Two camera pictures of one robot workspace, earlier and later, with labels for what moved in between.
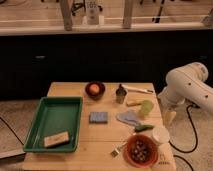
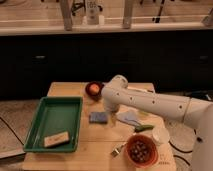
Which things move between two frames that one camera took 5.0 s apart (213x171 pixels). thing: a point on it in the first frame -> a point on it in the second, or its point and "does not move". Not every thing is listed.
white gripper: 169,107 -> 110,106
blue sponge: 98,118 does not move
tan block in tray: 56,139 does not move
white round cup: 161,134 does not move
